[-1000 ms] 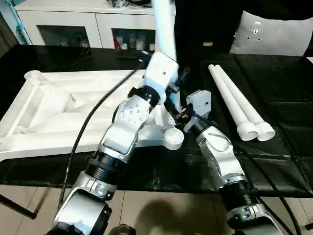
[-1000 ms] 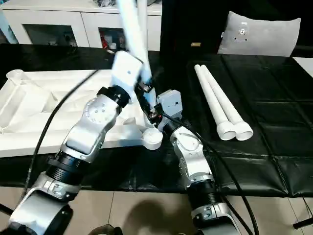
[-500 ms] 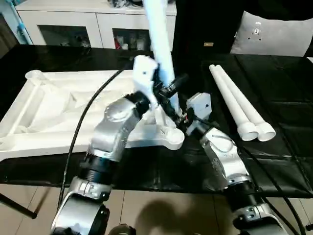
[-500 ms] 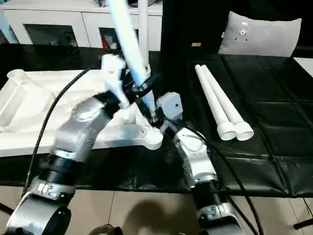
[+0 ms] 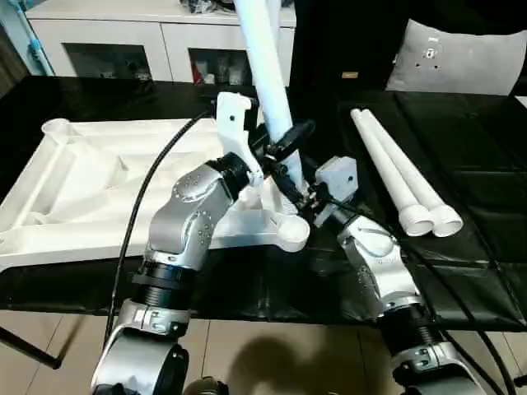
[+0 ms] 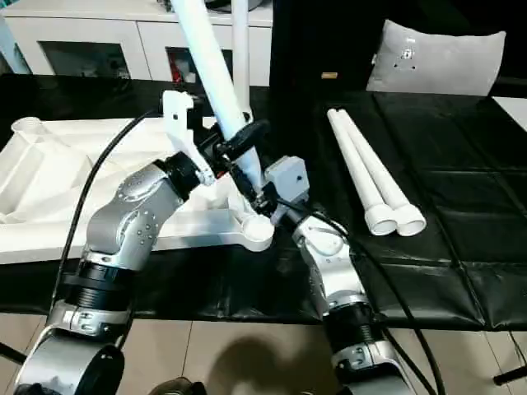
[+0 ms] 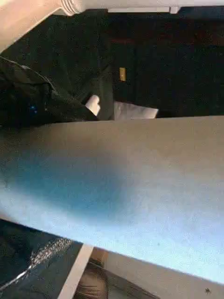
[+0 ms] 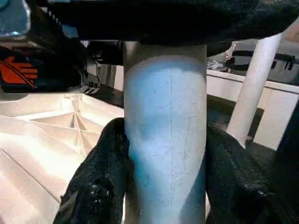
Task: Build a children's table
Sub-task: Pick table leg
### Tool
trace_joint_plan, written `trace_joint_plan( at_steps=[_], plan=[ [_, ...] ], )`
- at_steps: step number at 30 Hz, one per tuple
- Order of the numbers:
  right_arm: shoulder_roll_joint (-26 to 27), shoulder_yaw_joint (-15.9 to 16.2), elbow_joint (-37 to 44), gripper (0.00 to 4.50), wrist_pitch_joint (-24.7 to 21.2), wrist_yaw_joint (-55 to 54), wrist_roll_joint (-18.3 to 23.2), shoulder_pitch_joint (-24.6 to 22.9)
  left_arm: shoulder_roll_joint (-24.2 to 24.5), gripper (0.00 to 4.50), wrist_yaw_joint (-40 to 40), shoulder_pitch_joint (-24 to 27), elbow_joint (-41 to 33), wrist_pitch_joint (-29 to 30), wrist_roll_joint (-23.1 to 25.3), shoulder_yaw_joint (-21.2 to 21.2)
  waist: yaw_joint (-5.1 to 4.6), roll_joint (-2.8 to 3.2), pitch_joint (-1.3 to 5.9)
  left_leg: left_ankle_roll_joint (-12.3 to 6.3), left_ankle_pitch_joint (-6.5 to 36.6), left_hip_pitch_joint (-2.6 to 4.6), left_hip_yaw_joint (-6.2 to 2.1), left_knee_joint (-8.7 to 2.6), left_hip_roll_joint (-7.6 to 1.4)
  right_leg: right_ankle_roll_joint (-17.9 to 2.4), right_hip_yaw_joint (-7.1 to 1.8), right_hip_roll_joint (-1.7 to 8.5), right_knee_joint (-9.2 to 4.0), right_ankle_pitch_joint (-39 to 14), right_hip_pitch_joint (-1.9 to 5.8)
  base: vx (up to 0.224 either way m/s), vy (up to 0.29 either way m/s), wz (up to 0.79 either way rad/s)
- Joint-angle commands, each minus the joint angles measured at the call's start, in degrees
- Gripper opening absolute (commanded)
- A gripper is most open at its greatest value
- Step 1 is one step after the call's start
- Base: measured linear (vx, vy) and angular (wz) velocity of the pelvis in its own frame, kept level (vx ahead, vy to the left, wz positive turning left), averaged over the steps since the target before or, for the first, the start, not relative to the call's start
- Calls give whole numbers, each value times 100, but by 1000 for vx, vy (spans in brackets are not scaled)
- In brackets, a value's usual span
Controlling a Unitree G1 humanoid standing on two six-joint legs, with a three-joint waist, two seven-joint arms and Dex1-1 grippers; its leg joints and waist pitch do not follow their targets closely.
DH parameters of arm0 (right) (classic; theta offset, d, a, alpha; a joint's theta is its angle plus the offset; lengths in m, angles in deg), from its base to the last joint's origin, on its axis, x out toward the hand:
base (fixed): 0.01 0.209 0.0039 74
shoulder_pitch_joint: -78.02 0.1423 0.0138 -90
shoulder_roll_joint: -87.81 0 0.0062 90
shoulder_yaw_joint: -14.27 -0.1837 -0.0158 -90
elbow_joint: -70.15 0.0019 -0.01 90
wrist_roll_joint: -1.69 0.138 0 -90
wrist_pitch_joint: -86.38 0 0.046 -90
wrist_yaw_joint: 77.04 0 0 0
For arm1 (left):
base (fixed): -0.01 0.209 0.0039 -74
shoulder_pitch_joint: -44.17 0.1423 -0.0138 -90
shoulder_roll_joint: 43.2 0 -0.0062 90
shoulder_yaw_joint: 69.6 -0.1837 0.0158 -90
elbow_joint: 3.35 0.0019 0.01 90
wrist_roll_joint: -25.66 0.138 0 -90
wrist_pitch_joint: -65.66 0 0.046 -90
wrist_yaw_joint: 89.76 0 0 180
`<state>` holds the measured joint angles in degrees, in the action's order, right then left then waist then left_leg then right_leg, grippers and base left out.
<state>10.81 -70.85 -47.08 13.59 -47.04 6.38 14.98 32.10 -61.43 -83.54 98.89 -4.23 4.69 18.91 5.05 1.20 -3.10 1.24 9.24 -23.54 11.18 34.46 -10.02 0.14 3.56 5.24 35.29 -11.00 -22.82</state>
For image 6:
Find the white plastic table leg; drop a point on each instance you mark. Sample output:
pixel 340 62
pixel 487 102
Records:
pixel 241 49
pixel 210 61
pixel 379 173
pixel 358 173

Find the white plastic table top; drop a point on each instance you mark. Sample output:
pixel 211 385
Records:
pixel 49 185

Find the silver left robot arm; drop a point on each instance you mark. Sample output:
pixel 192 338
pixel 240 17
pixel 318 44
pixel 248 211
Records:
pixel 119 222

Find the small white jar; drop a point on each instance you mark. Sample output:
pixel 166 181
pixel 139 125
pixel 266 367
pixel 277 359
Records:
pixel 191 79

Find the small tan tag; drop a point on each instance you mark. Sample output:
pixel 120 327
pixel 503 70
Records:
pixel 329 75

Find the grey bag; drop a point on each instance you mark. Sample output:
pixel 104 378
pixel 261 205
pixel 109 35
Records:
pixel 255 3

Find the white cabinet with glass doors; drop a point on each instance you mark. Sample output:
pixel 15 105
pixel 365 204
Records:
pixel 103 37

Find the black mat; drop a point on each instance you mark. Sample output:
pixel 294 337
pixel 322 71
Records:
pixel 473 185

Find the grey cushion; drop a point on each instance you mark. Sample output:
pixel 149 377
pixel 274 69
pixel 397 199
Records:
pixel 440 66

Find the white flat panel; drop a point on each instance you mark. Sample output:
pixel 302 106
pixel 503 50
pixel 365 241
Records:
pixel 512 108

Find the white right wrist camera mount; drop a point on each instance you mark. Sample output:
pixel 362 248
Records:
pixel 288 177

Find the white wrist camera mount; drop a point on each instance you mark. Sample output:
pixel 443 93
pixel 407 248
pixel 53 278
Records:
pixel 177 119
pixel 288 177

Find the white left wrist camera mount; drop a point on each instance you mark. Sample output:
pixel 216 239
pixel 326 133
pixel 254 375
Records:
pixel 177 119

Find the black metal frame bar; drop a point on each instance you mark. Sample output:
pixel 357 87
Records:
pixel 10 351
pixel 510 376

